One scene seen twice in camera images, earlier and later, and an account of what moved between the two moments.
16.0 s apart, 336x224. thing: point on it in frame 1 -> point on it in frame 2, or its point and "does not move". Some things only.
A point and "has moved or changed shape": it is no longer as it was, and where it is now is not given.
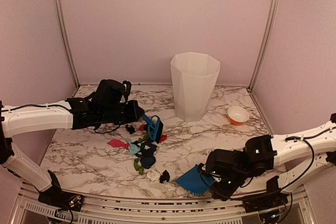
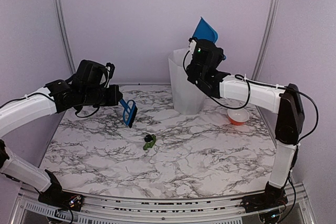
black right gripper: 224,194 -> 220,59
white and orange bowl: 237,115 does not move
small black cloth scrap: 130,129 -> 148,138
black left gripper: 134,116 -> 115,95
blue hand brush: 155,127 has moved or changed shape
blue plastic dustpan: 195,182 -> 205,31
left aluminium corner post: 63,26 does not move
